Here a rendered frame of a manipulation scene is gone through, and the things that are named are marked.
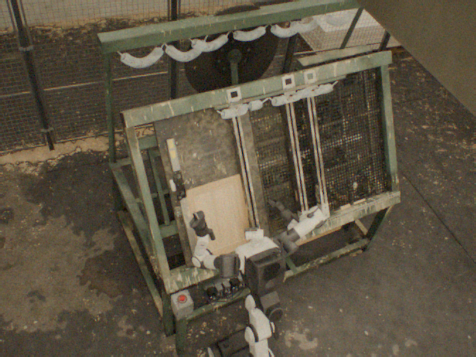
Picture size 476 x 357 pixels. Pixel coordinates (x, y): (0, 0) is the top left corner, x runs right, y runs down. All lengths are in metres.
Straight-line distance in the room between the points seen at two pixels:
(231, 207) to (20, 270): 2.14
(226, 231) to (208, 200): 0.29
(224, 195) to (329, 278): 1.68
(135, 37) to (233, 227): 1.50
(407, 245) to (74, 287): 3.30
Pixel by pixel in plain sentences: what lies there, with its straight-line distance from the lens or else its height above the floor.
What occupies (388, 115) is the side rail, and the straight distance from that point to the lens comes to 4.15.
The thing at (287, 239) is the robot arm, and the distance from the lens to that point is 3.15.
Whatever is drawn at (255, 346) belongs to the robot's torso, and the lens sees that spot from 3.71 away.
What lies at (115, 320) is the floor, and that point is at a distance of 4.32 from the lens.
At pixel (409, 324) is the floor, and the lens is 4.74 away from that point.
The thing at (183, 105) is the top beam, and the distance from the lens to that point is 3.14.
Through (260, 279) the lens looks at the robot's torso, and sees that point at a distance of 2.98.
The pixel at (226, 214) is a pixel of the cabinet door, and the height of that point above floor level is 1.13.
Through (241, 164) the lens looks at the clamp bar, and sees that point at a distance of 3.39.
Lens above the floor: 3.89
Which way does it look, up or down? 48 degrees down
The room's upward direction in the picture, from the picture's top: 9 degrees clockwise
